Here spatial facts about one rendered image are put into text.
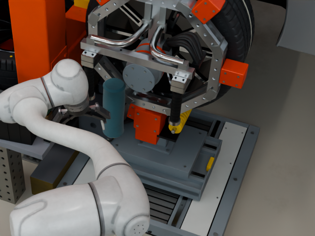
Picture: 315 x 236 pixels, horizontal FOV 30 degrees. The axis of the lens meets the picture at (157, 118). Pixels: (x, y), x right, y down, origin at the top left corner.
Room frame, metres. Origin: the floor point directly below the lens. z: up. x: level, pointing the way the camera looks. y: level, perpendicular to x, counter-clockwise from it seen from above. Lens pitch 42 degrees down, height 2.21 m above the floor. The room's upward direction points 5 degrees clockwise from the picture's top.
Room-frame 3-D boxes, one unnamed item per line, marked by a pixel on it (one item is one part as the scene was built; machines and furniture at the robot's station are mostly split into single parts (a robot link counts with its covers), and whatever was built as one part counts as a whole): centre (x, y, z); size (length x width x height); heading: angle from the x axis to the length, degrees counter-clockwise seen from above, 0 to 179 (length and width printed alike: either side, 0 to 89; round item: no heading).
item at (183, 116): (1.91, -0.11, 0.51); 0.29 x 0.06 x 0.06; 163
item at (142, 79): (1.78, 0.05, 0.85); 0.21 x 0.14 x 0.14; 163
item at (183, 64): (1.71, -0.03, 1.03); 0.19 x 0.18 x 0.11; 163
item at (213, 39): (1.85, 0.03, 0.85); 0.54 x 0.07 x 0.54; 73
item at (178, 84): (1.61, -0.07, 0.93); 0.09 x 0.05 x 0.05; 163
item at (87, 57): (1.70, 0.25, 0.93); 0.09 x 0.05 x 0.05; 163
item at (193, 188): (2.01, -0.04, 0.13); 0.50 x 0.36 x 0.10; 73
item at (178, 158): (2.01, -0.02, 0.32); 0.40 x 0.30 x 0.28; 73
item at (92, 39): (1.76, 0.16, 1.03); 0.19 x 0.18 x 0.11; 163
